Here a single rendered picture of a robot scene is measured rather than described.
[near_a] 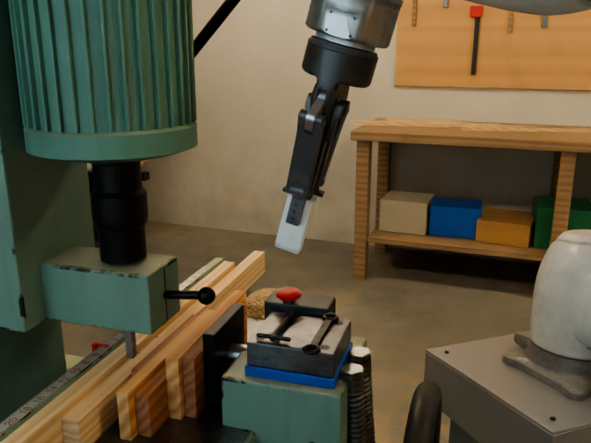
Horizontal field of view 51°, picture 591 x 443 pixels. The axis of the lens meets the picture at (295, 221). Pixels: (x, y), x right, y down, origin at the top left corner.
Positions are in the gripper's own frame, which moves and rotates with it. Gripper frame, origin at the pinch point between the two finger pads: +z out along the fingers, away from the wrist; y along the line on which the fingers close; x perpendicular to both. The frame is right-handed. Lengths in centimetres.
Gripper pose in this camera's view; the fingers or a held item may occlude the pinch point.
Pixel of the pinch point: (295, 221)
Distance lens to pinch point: 70.8
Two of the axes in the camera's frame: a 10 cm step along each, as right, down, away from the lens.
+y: -2.9, 2.5, -9.2
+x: 9.2, 3.3, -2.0
